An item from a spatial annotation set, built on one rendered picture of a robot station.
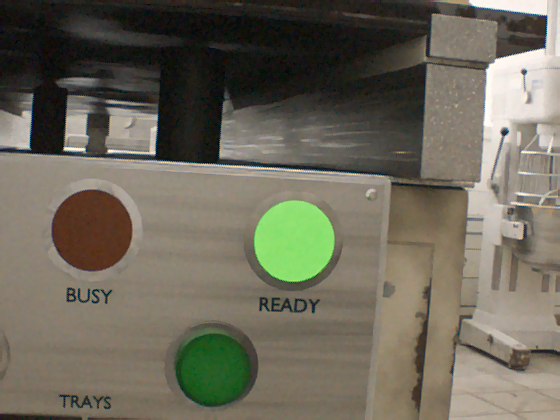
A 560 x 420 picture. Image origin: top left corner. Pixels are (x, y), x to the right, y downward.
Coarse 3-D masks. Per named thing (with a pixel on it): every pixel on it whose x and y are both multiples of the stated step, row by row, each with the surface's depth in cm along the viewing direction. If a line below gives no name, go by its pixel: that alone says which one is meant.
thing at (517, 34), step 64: (0, 0) 37; (64, 0) 38; (128, 0) 38; (192, 0) 38; (256, 0) 39; (320, 0) 39; (384, 0) 40; (0, 64) 68; (64, 64) 66; (128, 64) 63; (256, 64) 59; (320, 64) 56
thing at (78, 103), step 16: (0, 96) 116; (16, 96) 114; (80, 96) 107; (96, 96) 106; (112, 96) 106; (128, 96) 106; (144, 96) 107; (80, 112) 154; (96, 112) 154; (112, 112) 149; (128, 112) 145; (144, 112) 144
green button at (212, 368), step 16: (192, 336) 38; (208, 336) 38; (224, 336) 38; (192, 352) 38; (208, 352) 38; (224, 352) 38; (240, 352) 38; (176, 368) 38; (192, 368) 38; (208, 368) 38; (224, 368) 38; (240, 368) 38; (192, 384) 38; (208, 384) 38; (224, 384) 38; (240, 384) 38; (192, 400) 38; (208, 400) 38; (224, 400) 38
